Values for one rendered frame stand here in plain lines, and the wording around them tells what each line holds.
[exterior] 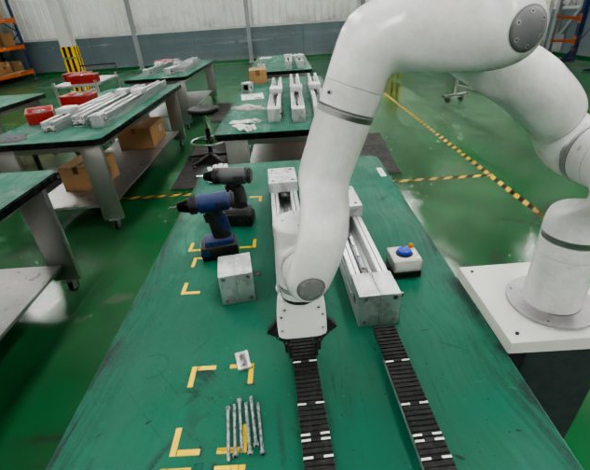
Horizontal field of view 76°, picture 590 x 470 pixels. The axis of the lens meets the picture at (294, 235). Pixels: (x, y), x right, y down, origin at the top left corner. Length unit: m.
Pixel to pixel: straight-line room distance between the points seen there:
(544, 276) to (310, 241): 0.60
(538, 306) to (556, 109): 0.47
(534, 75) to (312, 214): 0.40
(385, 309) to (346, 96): 0.54
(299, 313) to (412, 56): 0.48
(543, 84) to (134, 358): 0.96
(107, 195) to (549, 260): 2.95
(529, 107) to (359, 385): 0.60
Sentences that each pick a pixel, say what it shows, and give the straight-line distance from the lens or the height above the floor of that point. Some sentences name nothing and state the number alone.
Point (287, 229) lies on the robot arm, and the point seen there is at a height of 1.13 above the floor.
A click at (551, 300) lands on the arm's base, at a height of 0.86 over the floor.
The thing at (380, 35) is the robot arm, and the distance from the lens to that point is 0.58.
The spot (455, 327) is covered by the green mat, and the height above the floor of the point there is 0.78.
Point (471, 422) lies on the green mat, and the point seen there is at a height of 0.78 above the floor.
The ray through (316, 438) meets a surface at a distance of 0.74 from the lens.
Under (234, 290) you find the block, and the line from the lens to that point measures 1.02.
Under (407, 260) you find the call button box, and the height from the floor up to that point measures 0.84.
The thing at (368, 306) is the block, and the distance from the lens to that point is 0.92.
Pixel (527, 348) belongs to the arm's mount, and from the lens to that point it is 0.99.
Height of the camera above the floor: 1.45
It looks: 30 degrees down
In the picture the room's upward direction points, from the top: 4 degrees counter-clockwise
